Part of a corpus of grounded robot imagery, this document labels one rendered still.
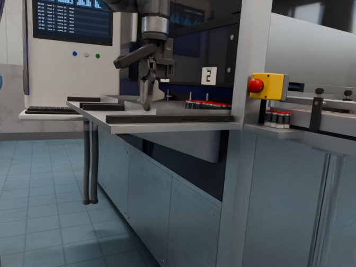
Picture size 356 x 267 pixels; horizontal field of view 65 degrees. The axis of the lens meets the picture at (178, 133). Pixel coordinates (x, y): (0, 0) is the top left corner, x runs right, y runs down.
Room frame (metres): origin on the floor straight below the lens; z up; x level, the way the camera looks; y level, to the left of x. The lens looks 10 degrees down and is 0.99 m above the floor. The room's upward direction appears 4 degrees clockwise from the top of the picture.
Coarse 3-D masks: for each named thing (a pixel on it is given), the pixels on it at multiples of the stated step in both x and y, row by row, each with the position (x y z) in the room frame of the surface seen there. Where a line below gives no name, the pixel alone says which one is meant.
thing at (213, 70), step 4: (204, 68) 1.03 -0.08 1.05; (208, 68) 1.01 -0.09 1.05; (212, 68) 0.99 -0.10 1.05; (216, 68) 0.97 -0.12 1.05; (204, 72) 1.02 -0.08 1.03; (208, 72) 1.01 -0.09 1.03; (212, 72) 0.98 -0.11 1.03; (216, 72) 0.97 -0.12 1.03; (204, 76) 1.02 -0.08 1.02; (212, 76) 0.98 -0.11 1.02; (204, 80) 1.02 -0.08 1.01; (212, 80) 0.98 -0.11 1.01; (204, 84) 1.02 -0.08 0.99; (208, 84) 1.00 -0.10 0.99; (212, 84) 0.98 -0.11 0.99
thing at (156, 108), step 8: (128, 104) 0.95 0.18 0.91; (136, 104) 0.89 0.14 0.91; (152, 104) 1.03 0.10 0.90; (160, 104) 1.05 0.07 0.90; (168, 104) 1.07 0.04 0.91; (176, 104) 1.09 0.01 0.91; (184, 104) 1.11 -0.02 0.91; (136, 112) 0.88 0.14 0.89; (144, 112) 0.83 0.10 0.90; (152, 112) 0.78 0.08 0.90; (160, 112) 0.77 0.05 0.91; (168, 112) 0.78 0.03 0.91; (176, 112) 0.79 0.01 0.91; (184, 112) 0.81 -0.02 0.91; (192, 112) 0.82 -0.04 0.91; (200, 112) 0.84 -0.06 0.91; (208, 112) 0.85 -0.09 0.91; (216, 112) 0.87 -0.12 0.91; (224, 112) 0.88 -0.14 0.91
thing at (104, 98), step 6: (102, 96) 1.24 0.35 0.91; (108, 96) 1.17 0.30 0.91; (114, 96) 1.31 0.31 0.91; (120, 96) 1.32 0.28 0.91; (126, 96) 1.34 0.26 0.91; (132, 96) 1.35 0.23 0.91; (138, 96) 1.37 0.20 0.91; (102, 102) 1.24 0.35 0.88; (108, 102) 1.16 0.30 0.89; (114, 102) 1.09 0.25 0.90; (120, 102) 1.06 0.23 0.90
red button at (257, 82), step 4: (252, 80) 0.77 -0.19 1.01; (256, 80) 0.76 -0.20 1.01; (260, 80) 0.77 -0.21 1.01; (248, 84) 0.78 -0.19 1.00; (252, 84) 0.77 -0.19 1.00; (256, 84) 0.76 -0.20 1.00; (260, 84) 0.76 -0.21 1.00; (248, 88) 0.78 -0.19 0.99; (252, 88) 0.77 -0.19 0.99; (256, 88) 0.76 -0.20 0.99; (260, 88) 0.76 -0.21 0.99; (252, 92) 0.77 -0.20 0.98; (256, 92) 0.77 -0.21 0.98
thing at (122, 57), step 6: (144, 48) 0.77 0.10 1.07; (150, 48) 0.78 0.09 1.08; (132, 54) 0.76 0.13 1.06; (138, 54) 0.76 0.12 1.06; (144, 54) 0.77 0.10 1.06; (150, 54) 0.78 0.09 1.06; (114, 60) 0.76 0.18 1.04; (120, 60) 0.74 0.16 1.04; (126, 60) 0.75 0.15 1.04; (132, 60) 0.75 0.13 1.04; (120, 66) 0.74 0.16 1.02; (126, 66) 0.75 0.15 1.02
